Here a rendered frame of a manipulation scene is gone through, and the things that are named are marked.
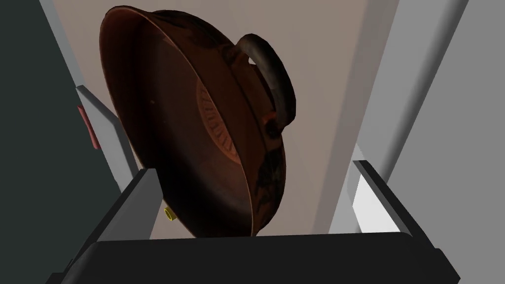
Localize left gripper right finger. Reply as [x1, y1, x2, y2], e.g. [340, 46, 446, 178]
[347, 159, 435, 249]

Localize red flat bar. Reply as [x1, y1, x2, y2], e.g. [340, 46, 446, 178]
[76, 104, 102, 151]

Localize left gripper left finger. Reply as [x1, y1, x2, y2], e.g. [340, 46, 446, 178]
[70, 168, 165, 264]

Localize brown bowl with dark handle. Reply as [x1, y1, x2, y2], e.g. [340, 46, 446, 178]
[98, 4, 297, 239]

